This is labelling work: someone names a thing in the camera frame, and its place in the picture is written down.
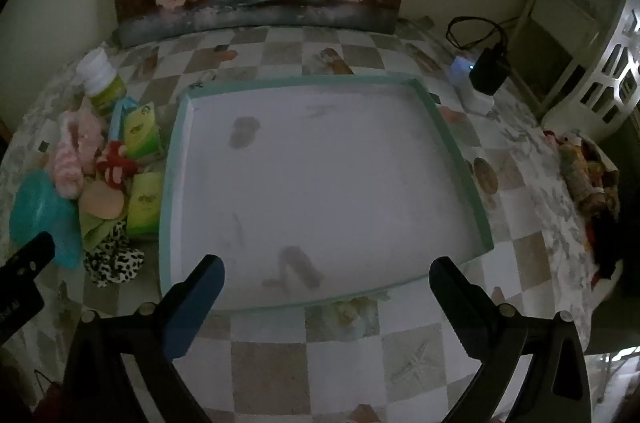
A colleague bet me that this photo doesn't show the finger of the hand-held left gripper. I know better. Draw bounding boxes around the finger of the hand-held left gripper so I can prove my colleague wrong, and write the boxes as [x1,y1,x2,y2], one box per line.
[0,232,56,299]

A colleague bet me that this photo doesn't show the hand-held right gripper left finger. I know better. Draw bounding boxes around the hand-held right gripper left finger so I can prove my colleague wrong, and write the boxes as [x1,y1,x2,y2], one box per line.
[62,254,225,423]

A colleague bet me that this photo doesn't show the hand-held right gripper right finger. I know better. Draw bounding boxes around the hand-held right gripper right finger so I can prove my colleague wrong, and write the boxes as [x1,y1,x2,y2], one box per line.
[429,255,596,423]

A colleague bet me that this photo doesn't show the light green cloth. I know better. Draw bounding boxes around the light green cloth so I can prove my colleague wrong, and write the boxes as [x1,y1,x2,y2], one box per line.
[79,210,128,251]

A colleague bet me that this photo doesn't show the leopard print cloth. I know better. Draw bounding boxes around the leopard print cloth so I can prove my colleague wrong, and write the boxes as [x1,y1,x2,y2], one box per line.
[82,220,146,289]

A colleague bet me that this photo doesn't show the pink striped fuzzy sock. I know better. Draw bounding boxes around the pink striped fuzzy sock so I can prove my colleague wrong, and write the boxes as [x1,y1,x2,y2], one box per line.
[52,109,103,198]

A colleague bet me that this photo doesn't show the red plush toy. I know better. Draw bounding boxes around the red plush toy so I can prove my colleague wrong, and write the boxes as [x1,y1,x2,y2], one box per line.
[96,140,140,191]

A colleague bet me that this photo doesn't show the blue face mask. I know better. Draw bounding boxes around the blue face mask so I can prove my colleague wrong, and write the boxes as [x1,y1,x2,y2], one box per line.
[107,97,138,144]

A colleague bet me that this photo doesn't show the white tray with green rim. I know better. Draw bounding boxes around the white tray with green rim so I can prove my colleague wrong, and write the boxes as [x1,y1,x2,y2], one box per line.
[157,73,496,316]

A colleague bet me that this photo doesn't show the teal cloth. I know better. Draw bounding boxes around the teal cloth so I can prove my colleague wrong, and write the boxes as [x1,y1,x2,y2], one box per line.
[9,169,83,268]

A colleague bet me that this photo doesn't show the checkered floral tablecloth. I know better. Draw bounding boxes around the checkered floral tablecloth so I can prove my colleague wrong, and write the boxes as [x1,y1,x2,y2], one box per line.
[0,15,601,423]

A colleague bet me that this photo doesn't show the white bottle with green label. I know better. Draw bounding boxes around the white bottle with green label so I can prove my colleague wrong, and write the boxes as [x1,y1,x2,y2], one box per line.
[75,50,128,116]

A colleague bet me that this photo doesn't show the white power adapter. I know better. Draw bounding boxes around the white power adapter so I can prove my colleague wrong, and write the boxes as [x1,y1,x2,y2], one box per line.
[450,55,496,114]

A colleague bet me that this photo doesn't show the black charger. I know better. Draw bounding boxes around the black charger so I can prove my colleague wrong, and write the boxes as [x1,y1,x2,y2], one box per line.
[469,45,512,96]

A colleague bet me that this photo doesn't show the white lattice basket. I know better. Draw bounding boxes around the white lattice basket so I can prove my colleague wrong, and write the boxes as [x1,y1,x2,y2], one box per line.
[510,0,626,114]
[542,0,640,128]

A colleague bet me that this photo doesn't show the black cable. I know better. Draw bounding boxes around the black cable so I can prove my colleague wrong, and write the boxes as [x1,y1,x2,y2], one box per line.
[446,15,526,54]

